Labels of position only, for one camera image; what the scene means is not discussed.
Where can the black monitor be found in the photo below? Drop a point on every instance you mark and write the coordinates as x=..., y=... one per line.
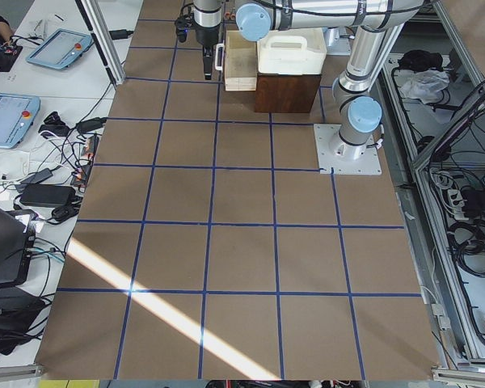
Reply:
x=17, y=234

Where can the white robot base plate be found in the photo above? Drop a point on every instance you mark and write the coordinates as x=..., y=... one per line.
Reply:
x=339, y=158

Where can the blue teach pendant far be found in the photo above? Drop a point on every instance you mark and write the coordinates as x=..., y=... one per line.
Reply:
x=60, y=50

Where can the light wooden drawer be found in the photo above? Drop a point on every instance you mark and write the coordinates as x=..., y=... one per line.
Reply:
x=240, y=68

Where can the aluminium frame post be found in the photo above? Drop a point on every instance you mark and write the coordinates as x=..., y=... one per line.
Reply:
x=98, y=29

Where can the blue teach pendant near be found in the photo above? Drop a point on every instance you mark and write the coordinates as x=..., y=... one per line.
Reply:
x=17, y=114

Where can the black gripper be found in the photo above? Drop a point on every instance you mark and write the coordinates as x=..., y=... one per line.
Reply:
x=206, y=35

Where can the white plastic tray bin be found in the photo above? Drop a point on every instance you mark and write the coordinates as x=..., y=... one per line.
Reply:
x=292, y=52

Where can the black white cloth pile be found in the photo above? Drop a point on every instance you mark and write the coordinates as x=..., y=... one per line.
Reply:
x=429, y=80

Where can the white drawer handle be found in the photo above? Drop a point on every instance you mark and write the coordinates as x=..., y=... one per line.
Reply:
x=219, y=57

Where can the dark wooden cabinet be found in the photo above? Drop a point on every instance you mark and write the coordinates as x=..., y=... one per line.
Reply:
x=276, y=93

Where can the blue teach pendant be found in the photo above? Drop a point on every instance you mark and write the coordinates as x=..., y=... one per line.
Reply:
x=60, y=50
x=17, y=114

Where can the black power brick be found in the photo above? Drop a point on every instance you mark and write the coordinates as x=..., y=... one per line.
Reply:
x=43, y=195

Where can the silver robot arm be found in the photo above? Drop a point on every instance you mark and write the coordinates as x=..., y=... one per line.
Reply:
x=377, y=23

